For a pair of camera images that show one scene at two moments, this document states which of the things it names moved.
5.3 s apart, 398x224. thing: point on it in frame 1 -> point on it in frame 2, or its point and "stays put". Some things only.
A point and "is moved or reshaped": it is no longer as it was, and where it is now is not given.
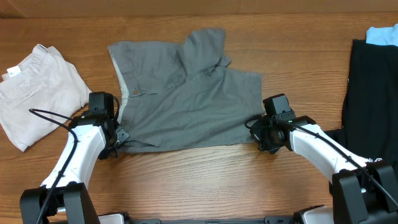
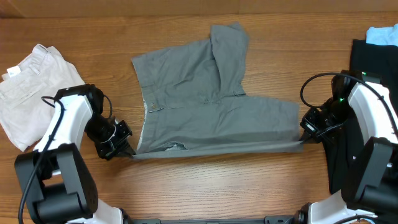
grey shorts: x=176 y=96 is moved or reshaped
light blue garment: x=382 y=36 stays put
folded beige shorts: x=45 y=81 stays put
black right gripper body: x=262 y=134 -> x=321 y=125
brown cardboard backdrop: x=41 y=9 stays put
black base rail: x=278 y=219 stays put
